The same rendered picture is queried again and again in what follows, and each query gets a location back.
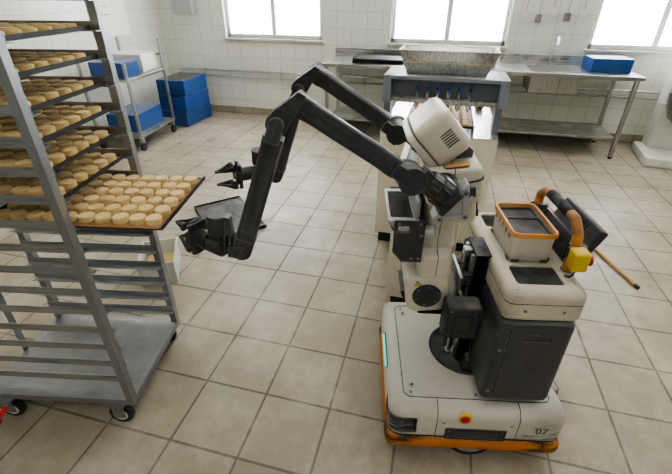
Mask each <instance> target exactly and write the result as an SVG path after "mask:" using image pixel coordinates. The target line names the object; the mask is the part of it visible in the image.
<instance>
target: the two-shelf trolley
mask: <svg viewBox="0 0 672 474"><path fill-rule="evenodd" d="M115 40H116V44H117V48H118V50H121V47H120V43H119V39H118V37H115ZM156 40H157V45H158V50H159V53H156V55H160V60H161V65H162V68H156V69H153V70H150V71H147V72H144V73H140V74H138V75H135V76H131V77H128V73H127V69H126V65H125V64H122V68H123V72H124V76H125V78H124V79H120V78H118V79H119V83H126V84H127V88H128V92H129V96H130V101H131V104H132V108H133V113H134V117H135V121H136V125H137V129H138V132H132V135H133V138H135V139H140V143H141V150H142V151H146V150H147V148H148V146H147V143H146V141H145V137H146V136H148V135H150V134H151V133H153V132H155V131H157V130H158V129H160V128H162V127H163V126H165V125H167V124H169V123H171V125H172V126H171V131H172V132H176V130H177V128H176V125H175V116H174V111H173V106H172V101H171V96H170V91H169V85H168V80H167V75H166V69H165V65H164V60H163V55H164V53H162V50H161V45H160V40H159V38H156ZM76 67H77V70H78V74H79V76H83V74H82V71H81V67H80V64H76ZM162 71H163V75H164V80H165V85H166V90H167V95H168V100H169V105H170V110H171V115H172V117H163V120H162V121H160V122H158V123H156V124H155V125H153V126H151V127H149V128H148V129H146V130H144V131H141V127H140V123H139V119H138V115H137V110H136V106H135V102H134V98H133V94H132V90H131V86H130V82H132V81H135V80H138V79H141V78H144V77H147V76H150V75H153V74H156V73H159V72H162Z"/></svg>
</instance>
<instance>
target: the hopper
mask: <svg viewBox="0 0 672 474"><path fill-rule="evenodd" d="M399 50H400V53H401V56H402V60H403V63H404V66H405V69H406V72H407V73H409V74H429V75H449V76H468V77H487V75H488V74H489V72H490V71H491V69H492V67H493V66H494V64H495V63H496V61H497V59H498V58H499V56H500V55H501V52H500V51H499V49H498V48H497V47H474V46H445V45H416V44H405V45H403V46H402V47H401V48H400V49H399Z"/></svg>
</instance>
